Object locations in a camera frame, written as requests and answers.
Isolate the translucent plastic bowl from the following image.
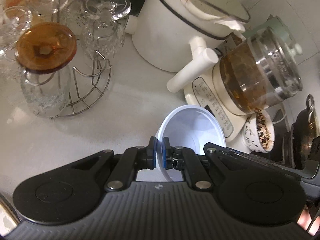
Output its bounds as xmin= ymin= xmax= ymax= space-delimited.
xmin=156 ymin=105 xmax=226 ymax=181

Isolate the leaf pattern plate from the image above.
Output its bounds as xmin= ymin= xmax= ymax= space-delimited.
xmin=0 ymin=193 xmax=21 ymax=237

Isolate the patterned bowl with tea leaves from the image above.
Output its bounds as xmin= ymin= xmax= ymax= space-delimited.
xmin=242 ymin=110 xmax=275 ymax=153

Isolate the dark wok pan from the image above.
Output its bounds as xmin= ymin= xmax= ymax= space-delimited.
xmin=282 ymin=94 xmax=319 ymax=170

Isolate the glass kettle on base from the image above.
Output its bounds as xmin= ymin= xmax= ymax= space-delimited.
xmin=184 ymin=27 xmax=303 ymax=142

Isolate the white electric cooking pot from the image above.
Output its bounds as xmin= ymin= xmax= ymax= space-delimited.
xmin=125 ymin=0 xmax=251 ymax=93

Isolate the wire rack with glass cups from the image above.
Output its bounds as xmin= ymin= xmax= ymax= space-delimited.
xmin=1 ymin=0 xmax=131 ymax=118

